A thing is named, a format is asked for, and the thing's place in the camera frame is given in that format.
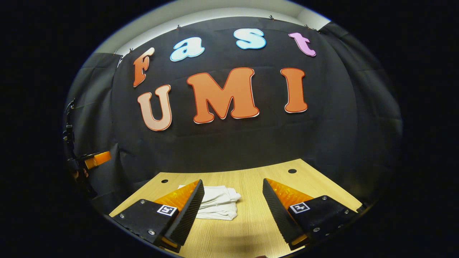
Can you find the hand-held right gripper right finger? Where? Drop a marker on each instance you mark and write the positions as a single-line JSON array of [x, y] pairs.
[[279, 215]]

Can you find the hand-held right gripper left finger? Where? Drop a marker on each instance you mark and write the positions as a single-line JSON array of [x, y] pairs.
[[186, 218]]

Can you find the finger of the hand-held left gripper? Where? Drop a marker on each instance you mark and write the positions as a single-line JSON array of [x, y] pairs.
[[98, 158]]

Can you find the black backdrop cloth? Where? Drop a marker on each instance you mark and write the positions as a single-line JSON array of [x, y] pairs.
[[251, 143]]

